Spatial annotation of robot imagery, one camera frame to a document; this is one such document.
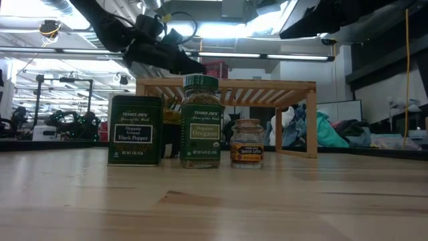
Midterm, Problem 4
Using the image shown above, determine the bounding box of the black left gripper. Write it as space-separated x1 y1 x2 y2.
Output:
122 15 208 76

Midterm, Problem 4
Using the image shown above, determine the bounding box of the black overhead light bar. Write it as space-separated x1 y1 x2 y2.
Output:
0 46 336 63

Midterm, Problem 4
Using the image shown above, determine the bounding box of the dark green black pepper tin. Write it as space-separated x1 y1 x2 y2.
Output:
107 95 164 167

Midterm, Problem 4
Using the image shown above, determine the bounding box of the wooden slatted shelf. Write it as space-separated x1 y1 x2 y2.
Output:
135 77 318 159

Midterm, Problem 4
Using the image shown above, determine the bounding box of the small white box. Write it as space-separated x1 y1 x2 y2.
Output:
32 125 61 142

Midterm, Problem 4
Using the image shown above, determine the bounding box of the cork-top saffron glass jar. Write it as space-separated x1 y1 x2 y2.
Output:
229 118 265 170

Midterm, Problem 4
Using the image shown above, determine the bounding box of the ceiling cable reel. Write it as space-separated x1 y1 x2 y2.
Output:
38 19 63 46

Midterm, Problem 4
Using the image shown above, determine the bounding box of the white pillar with round base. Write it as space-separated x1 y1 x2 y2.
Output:
0 58 16 121

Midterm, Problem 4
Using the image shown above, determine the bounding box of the yellow cable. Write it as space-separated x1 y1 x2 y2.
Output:
402 8 411 150

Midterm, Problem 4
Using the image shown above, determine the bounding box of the green-lid oregano jar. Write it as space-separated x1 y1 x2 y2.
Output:
179 74 224 169

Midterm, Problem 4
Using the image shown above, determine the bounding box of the pile of clothes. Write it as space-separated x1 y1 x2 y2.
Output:
263 103 372 149

